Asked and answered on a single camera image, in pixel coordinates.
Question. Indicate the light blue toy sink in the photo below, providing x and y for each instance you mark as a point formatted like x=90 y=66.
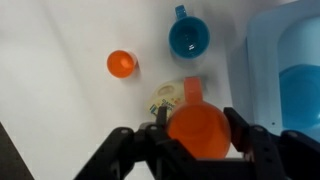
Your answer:
x=275 y=38

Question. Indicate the blue mug with handle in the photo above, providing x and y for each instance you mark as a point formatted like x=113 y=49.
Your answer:
x=189 y=36

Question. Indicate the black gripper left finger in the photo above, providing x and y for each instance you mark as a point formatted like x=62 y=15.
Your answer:
x=161 y=118

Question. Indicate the orange mug with handle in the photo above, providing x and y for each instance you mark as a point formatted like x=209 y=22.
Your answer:
x=200 y=126

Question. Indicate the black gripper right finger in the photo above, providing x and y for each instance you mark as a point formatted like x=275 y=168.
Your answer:
x=241 y=137

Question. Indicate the cream toy detergent bottle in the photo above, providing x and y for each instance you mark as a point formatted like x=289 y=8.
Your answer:
x=168 y=94

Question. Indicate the orange handleless cup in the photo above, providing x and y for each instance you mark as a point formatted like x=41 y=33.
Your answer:
x=121 y=64

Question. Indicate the blue bowl in sink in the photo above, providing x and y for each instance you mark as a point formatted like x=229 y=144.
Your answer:
x=300 y=96

